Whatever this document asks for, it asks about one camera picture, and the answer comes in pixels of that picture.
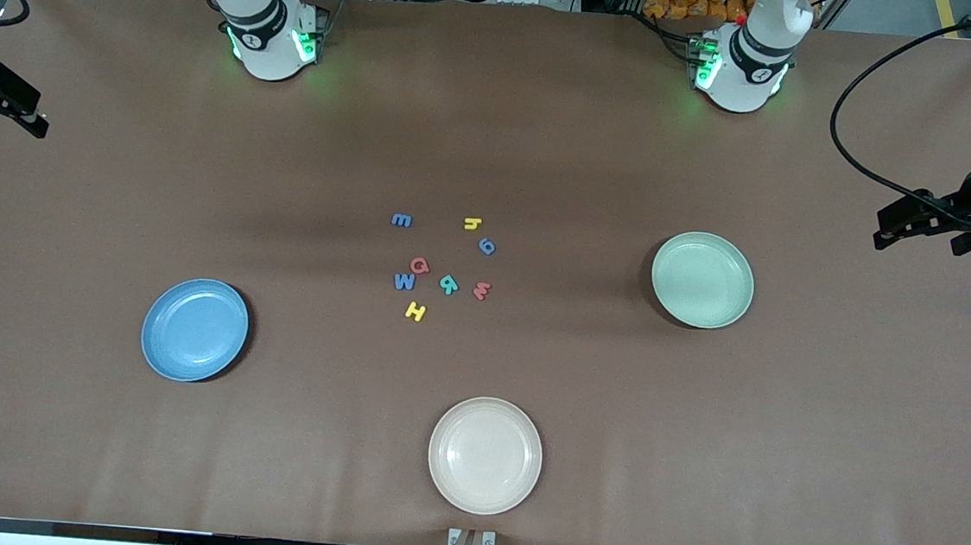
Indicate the red foam uppercase Q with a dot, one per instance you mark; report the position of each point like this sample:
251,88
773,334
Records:
412,265

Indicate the yellow foam lowercase h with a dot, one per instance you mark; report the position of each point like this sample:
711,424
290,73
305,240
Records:
473,223

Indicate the blue foam lowercase g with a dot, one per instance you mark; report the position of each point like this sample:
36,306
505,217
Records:
487,247

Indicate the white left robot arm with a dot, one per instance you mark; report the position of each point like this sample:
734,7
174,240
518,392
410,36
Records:
743,76

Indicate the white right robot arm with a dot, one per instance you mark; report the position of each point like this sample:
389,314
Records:
266,39

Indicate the green plate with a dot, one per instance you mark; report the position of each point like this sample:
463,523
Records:
702,280

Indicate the beige plate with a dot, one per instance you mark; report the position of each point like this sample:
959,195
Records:
485,455

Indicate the brown table cover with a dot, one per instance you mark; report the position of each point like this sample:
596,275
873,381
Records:
696,454

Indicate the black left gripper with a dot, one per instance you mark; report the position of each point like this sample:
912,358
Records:
969,203

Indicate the blue foam lowercase m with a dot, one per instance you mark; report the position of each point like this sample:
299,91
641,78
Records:
401,220

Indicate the teal foam uppercase R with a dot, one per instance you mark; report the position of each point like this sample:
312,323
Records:
448,284

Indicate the blue plate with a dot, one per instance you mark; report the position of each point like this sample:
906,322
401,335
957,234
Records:
195,329

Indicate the blue foam uppercase W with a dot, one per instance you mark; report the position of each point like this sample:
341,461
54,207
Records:
404,282

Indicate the red foam lowercase w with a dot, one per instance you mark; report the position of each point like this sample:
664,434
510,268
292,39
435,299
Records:
481,290

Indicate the yellow foam uppercase H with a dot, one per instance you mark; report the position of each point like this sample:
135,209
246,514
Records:
416,311

